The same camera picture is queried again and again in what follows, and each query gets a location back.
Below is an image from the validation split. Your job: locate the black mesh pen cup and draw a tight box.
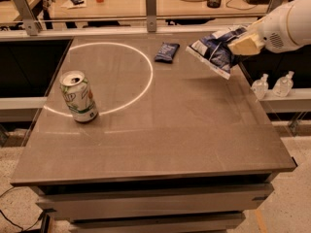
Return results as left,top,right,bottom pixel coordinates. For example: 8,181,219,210
207,0,222,8

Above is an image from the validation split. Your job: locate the grey metal bracket left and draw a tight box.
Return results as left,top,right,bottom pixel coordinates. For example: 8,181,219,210
12,0,42,36

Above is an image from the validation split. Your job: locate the blue chip bag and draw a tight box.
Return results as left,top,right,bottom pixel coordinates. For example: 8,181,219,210
186,26,246,80

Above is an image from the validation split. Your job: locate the grey metal bracket middle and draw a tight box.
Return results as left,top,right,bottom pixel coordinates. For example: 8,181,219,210
145,0,156,32

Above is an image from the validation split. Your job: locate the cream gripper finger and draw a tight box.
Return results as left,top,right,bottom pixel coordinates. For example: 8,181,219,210
247,17,265,32
227,33,264,55

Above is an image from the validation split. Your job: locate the clear sanitizer bottle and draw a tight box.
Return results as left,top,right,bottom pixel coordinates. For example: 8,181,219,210
251,74,268,99
272,71,294,97

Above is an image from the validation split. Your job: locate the black floor cable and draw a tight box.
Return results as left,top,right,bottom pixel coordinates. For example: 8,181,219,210
0,186,45,233

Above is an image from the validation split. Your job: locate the clear sanitizer bottle left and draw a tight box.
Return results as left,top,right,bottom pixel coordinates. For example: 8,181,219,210
251,74,268,99

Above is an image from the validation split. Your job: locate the clear sanitizer bottle right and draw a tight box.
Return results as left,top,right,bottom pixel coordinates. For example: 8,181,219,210
272,71,294,97

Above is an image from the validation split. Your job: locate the green white soda can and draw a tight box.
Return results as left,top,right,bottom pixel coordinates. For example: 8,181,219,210
59,71,98,122

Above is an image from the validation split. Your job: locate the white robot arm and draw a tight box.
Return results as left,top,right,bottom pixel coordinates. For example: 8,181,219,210
228,0,311,55

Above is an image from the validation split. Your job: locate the rxbar blueberry wrapper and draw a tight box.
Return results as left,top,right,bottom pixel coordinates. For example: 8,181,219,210
155,43,180,63

